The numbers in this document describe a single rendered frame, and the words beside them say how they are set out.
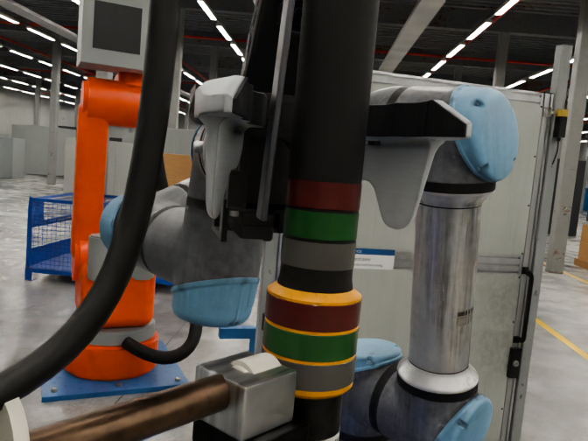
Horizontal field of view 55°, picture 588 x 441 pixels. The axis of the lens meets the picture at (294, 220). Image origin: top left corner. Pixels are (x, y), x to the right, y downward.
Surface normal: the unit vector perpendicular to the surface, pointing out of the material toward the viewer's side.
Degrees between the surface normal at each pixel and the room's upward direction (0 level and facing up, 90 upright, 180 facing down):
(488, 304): 90
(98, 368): 90
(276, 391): 90
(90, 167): 96
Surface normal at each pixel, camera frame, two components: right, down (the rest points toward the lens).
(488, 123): 0.69, 0.04
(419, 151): -0.85, 0.05
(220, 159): 0.99, 0.16
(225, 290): 0.34, 0.18
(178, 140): -0.05, 0.10
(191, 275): -0.47, 0.00
